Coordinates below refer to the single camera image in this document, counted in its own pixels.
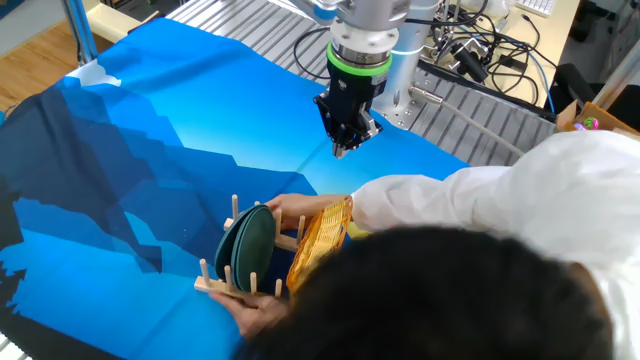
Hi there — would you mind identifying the blue mountain print tablecloth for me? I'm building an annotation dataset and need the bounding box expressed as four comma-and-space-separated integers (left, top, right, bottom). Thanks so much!
0, 17, 471, 360

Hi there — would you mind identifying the black camera device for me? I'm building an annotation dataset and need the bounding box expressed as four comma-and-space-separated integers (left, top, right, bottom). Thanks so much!
449, 42, 490, 85

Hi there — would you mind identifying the white keyboard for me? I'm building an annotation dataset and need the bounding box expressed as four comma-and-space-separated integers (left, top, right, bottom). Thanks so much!
514, 0, 557, 18

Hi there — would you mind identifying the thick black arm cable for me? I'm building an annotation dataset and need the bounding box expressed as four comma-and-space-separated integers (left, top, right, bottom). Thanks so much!
404, 0, 490, 29

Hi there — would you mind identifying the person's right hand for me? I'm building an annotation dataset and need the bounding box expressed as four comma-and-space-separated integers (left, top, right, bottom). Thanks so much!
264, 193, 351, 232

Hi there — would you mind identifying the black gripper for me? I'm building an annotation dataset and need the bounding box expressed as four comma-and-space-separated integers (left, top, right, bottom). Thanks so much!
313, 69, 389, 160

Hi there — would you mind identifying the cream coloured bench edge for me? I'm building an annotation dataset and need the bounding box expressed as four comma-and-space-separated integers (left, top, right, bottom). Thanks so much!
85, 2, 146, 45

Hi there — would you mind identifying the white shirt torso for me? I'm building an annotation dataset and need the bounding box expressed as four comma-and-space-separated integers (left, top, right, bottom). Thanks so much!
479, 129, 640, 360

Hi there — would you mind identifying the black haired person's head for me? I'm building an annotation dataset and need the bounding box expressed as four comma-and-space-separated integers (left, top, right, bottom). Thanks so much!
234, 225, 616, 360

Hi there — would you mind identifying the black looped cable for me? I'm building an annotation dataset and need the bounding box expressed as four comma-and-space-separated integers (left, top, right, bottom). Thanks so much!
292, 27, 334, 81

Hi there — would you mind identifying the blue cable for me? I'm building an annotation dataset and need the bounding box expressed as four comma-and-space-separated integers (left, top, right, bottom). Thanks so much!
527, 49, 557, 115

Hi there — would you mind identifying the grey hose with metal connector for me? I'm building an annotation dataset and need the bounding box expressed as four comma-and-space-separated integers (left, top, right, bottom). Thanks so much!
408, 84, 526, 157

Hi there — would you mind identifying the open cardboard box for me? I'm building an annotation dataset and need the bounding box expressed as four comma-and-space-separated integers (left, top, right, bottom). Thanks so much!
555, 101, 640, 142

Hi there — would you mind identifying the orange woven plastic dish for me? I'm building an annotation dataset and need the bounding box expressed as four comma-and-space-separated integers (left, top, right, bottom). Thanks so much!
285, 195, 354, 296

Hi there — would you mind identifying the slanted aluminium frame pole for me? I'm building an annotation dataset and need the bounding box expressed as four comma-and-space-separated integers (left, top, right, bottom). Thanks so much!
592, 39, 640, 110

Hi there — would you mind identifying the dark green round plate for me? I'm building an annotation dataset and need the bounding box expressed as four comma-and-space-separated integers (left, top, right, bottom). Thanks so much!
230, 204, 277, 294
214, 205, 251, 281

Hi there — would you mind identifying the blue metal frame pole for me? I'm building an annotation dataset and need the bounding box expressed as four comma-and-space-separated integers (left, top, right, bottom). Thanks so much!
62, 0, 100, 66

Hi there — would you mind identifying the person's left hand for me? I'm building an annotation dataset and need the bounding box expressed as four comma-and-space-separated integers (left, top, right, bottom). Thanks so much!
209, 291, 291, 341

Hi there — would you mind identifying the white sleeved right forearm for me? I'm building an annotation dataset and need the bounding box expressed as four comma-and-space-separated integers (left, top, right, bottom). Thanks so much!
351, 164, 511, 239

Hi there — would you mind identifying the wooden dish rack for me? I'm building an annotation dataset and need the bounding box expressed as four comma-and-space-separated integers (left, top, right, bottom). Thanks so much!
193, 193, 307, 301

